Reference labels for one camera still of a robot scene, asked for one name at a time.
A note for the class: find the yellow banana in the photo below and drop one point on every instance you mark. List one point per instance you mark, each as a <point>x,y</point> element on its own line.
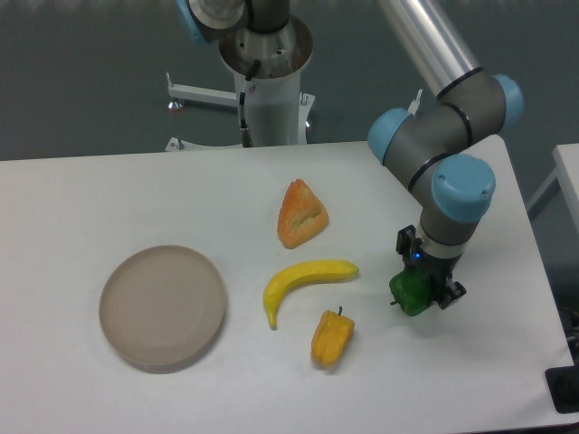
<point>302,274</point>

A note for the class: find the black clamp at table edge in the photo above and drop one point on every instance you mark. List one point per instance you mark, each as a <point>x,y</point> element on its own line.
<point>563,387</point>

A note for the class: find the beige round plate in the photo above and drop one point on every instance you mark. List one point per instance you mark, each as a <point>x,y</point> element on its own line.
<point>162,308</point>

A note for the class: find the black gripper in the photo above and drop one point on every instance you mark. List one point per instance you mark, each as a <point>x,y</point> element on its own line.
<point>438,261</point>

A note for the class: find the green bell pepper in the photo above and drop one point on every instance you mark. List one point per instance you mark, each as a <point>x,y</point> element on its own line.
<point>411,291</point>

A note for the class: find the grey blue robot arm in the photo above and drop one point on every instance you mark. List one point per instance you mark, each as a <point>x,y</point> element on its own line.
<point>425,152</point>

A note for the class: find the orange triangular bread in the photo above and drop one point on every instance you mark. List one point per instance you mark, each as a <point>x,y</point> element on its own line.
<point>302,215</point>

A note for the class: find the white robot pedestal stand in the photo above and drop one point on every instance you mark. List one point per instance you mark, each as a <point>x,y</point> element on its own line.
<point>266,67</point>

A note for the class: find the white side table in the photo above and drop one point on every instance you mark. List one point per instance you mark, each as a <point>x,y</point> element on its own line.
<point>562,179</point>

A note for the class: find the yellow bell pepper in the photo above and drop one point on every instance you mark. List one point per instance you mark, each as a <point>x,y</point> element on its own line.
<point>331,337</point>

